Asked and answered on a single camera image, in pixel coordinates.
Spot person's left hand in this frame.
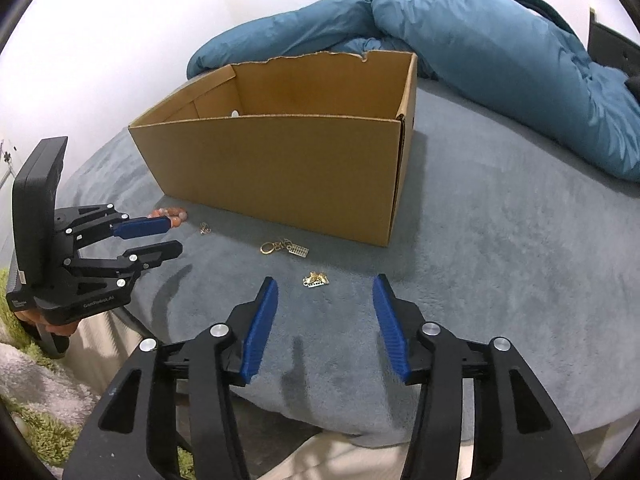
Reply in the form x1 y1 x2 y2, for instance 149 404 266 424
15 310 78 337

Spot gold key ring charm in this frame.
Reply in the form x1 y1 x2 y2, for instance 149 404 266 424
259 239 309 260

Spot person's left trouser leg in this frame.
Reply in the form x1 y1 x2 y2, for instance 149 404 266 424
75 307 148 368

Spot orange pink bead bracelet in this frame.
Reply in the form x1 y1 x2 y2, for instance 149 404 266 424
149 206 189 228

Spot person's trouser leg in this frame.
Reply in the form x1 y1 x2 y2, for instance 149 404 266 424
235 430 461 480
75 307 148 368

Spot green shaggy rug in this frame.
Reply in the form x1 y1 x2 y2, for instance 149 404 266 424
0 267 193 468

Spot person's right trouser leg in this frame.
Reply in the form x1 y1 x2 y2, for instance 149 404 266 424
235 430 461 480

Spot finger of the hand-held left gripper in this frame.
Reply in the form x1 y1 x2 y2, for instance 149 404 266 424
54 203 174 252
60 240 185 292

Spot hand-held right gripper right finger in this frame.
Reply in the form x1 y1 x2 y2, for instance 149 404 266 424
372 274 588 480

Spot blue duvet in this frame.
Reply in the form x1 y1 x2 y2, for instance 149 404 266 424
187 0 640 182

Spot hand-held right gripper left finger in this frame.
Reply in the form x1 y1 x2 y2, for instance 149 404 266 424
62 276 279 480

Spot brown cardboard box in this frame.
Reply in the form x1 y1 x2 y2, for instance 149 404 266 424
128 50 419 248

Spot dark blue pillow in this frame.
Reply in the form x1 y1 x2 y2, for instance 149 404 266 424
495 0 576 33

